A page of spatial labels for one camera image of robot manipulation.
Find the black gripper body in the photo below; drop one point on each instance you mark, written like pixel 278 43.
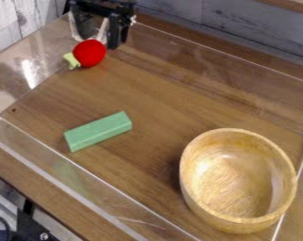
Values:
pixel 104 8

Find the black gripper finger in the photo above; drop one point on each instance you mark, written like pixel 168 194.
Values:
pixel 117 31
pixel 85 23

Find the red plush strawberry toy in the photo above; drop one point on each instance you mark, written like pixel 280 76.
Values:
pixel 87 55

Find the green rectangular block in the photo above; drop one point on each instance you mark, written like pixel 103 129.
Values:
pixel 97 131

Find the wooden bowl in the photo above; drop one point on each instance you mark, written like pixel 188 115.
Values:
pixel 238 180

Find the black clamp under table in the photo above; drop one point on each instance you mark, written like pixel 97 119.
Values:
pixel 29 230

